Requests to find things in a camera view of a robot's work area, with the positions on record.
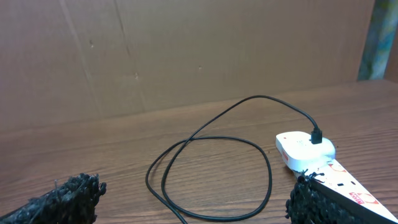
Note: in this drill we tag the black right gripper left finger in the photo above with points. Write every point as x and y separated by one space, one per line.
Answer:
73 202

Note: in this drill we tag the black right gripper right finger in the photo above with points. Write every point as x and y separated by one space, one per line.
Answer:
314 205

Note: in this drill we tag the white charger adapter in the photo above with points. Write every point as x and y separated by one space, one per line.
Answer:
300 154

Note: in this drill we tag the white power strip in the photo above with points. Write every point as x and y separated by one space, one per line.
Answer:
351 188

